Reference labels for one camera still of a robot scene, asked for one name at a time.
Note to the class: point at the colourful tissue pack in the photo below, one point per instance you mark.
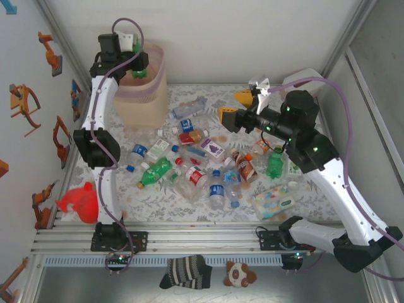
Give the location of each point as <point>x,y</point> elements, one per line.
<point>274,202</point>

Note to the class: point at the red cap red label bottle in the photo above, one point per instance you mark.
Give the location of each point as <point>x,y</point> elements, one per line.
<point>195,176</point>

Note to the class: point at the floral tablecloth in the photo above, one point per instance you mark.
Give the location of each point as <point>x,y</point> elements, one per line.
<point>148,205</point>

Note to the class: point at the blue and orange sticker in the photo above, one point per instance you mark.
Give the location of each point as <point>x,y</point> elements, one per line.
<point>75,99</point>

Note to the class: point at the clear bottle green cap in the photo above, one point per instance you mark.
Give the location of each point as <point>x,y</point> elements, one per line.
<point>186,191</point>

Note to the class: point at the orange wall sticker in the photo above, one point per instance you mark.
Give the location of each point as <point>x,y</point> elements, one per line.
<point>3,167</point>
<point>12,277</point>

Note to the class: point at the clear bottle white cap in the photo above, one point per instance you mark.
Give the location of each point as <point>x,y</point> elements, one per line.
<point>293,184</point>

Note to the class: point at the aluminium rail frame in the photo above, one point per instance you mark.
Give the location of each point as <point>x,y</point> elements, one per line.
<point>205,243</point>

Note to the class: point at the green bottle yellow cap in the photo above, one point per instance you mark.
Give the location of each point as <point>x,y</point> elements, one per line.
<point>274,165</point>
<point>156,170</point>

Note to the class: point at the beige ribbed plastic bin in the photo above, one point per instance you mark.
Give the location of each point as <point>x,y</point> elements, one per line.
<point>142,110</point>

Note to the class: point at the red and gold label bottle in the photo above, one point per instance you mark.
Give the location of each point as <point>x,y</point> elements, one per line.
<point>189,137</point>

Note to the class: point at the blue label white cap bottle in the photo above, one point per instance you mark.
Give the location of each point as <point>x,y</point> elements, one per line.
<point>187,125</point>

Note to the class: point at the brown label orange cap bottle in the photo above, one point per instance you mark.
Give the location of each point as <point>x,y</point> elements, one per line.
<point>247,168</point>

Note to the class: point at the purple grape label bottle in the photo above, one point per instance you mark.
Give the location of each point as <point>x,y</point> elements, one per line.
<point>212,147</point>

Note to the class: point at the red plush toy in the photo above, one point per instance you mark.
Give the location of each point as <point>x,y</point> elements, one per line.
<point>80,202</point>

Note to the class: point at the brown and white plush toy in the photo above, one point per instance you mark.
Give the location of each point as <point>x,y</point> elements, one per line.
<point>236,274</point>

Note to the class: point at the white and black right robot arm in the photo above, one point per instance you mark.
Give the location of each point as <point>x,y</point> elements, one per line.
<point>347,195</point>

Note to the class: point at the black and grey striped sock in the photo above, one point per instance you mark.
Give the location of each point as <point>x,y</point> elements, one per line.
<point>186,271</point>

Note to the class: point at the white slotted lid box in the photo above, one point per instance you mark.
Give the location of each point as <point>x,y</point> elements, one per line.
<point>311,75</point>

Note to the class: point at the green plastic bottle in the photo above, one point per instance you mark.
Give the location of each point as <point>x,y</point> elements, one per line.
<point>139,75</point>

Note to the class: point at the aluminium frame post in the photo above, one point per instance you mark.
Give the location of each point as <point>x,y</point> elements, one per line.
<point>349,38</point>
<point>65,44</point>

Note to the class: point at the clear bottle blue strip label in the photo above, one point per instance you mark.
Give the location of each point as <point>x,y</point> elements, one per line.
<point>195,152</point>

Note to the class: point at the orange claw gripper sticker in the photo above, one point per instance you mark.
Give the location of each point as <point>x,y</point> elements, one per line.
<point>20,104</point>

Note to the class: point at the light blue label bottle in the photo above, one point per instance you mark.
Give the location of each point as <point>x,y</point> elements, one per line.
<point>232,177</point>

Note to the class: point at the clear unlabelled plastic bottle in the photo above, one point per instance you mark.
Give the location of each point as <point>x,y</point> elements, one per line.
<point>186,110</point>

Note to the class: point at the small controller board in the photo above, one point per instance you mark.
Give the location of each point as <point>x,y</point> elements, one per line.
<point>120,258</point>
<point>298,254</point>

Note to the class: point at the blue wall sticker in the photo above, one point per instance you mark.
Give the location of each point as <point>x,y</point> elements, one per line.
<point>9,6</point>

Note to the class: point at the dark blue label bottle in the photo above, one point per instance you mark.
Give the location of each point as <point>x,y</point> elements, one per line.
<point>216,190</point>

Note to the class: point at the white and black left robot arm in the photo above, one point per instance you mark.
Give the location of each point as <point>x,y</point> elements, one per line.
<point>98,104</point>

